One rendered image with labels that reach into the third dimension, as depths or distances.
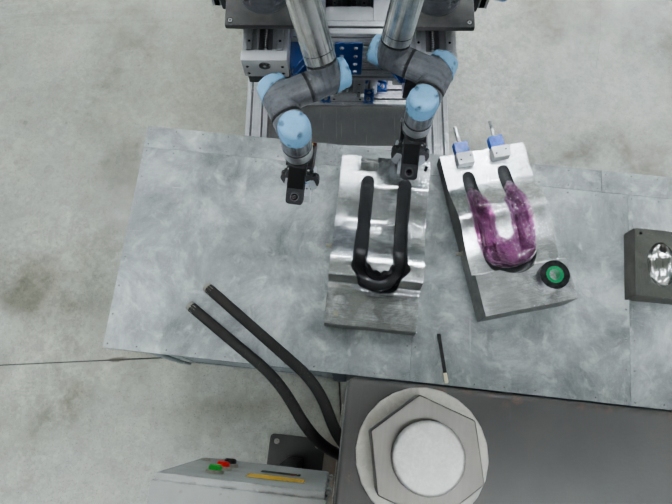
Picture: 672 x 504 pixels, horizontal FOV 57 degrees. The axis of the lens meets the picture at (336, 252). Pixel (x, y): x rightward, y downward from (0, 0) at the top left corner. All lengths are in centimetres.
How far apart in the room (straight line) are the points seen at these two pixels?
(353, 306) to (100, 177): 159
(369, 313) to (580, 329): 61
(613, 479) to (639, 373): 136
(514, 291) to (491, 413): 119
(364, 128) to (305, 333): 113
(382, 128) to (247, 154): 84
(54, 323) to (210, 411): 77
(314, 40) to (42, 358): 189
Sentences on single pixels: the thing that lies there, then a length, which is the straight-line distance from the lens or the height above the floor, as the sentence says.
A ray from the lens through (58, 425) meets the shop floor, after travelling 280.
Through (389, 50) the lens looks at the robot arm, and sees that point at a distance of 157.
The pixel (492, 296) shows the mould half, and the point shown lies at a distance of 174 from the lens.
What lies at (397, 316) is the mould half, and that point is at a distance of 173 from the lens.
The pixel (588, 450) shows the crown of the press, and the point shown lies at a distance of 60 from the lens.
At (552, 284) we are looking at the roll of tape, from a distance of 175.
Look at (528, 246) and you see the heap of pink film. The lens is 181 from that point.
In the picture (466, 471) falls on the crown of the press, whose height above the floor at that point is 204.
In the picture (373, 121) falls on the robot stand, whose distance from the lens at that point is 265.
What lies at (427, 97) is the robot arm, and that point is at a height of 126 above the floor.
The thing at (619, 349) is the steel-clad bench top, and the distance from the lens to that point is 195.
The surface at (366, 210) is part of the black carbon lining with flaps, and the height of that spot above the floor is 88.
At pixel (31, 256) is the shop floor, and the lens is 297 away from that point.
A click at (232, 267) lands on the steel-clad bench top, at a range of 184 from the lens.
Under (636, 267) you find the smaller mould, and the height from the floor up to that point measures 87.
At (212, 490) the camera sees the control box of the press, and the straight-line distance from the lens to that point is 112.
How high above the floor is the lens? 256
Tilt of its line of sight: 75 degrees down
